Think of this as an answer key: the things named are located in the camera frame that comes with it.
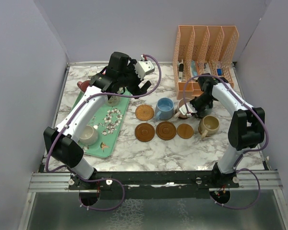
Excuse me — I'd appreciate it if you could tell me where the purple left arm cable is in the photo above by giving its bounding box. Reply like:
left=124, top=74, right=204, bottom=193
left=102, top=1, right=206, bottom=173
left=45, top=54, right=162, bottom=211

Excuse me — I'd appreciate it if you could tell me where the black grey marker pen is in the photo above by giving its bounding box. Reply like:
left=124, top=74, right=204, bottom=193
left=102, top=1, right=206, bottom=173
left=178, top=62, right=184, bottom=82

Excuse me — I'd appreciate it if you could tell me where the red floral mug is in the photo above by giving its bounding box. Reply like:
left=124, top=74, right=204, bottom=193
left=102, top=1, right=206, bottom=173
left=77, top=80, right=90, bottom=92

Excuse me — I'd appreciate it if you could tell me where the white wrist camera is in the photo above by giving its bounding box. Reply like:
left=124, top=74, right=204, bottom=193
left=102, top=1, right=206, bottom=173
left=179, top=102, right=197, bottom=117
left=134, top=60, right=155, bottom=80

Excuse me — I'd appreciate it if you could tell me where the tan mug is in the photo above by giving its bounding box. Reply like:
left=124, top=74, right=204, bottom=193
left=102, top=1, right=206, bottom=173
left=198, top=115, right=220, bottom=139

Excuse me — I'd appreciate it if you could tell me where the green serving tray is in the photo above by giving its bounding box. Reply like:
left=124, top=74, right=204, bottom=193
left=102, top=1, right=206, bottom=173
left=78, top=97, right=130, bottom=158

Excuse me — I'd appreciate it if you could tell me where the green floral mug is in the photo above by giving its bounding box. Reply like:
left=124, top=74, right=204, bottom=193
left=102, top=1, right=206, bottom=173
left=106, top=96, right=120, bottom=107

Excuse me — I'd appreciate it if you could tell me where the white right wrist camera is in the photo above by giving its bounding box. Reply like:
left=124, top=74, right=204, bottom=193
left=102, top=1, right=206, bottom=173
left=179, top=102, right=197, bottom=117

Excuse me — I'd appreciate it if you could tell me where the blue mug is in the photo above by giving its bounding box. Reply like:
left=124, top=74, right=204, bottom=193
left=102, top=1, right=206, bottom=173
left=155, top=98, right=174, bottom=121

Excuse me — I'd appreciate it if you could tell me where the woven rattan coaster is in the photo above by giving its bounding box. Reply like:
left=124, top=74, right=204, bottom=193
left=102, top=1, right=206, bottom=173
left=135, top=104, right=154, bottom=121

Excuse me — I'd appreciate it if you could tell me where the white printed packet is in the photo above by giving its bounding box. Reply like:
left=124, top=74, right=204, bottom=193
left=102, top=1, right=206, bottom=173
left=203, top=62, right=212, bottom=75

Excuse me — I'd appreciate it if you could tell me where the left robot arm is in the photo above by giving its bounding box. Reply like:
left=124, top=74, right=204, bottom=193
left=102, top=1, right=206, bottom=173
left=44, top=52, right=155, bottom=189

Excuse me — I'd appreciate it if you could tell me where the pink mug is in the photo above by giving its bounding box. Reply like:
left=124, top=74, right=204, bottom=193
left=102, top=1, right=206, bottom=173
left=174, top=97, right=192, bottom=119

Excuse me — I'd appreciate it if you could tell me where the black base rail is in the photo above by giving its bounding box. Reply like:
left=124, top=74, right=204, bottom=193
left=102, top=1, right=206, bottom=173
left=69, top=169, right=239, bottom=200

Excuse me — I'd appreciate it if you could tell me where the peach plastic file organizer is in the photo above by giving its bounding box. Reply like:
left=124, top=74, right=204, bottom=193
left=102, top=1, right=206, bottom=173
left=172, top=25, right=239, bottom=100

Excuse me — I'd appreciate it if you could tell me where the white blue packet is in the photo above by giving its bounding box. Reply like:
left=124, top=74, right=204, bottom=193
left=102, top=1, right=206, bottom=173
left=190, top=60, right=198, bottom=77

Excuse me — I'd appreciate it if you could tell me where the brown ringed wooden coaster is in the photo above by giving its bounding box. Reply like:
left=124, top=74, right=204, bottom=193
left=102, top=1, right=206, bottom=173
left=134, top=123, right=155, bottom=142

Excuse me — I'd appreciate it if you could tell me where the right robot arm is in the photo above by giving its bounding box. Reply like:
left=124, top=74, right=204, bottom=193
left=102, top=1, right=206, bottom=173
left=187, top=74, right=268, bottom=187

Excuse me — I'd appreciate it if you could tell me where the small white red box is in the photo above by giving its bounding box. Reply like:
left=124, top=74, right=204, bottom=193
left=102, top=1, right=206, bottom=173
left=88, top=69, right=99, bottom=78

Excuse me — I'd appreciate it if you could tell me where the grey mug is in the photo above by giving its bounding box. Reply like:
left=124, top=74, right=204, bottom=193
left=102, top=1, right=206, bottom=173
left=194, top=105, right=213, bottom=119

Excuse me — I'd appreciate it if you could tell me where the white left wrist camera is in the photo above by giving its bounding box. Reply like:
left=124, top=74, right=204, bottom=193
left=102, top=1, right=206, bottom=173
left=134, top=60, right=155, bottom=80

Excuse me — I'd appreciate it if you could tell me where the white cream mug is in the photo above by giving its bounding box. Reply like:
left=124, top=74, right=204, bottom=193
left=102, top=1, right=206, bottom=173
left=79, top=125, right=98, bottom=146

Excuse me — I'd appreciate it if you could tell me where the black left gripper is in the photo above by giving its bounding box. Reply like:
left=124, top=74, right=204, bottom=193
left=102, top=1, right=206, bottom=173
left=118, top=60, right=151, bottom=98

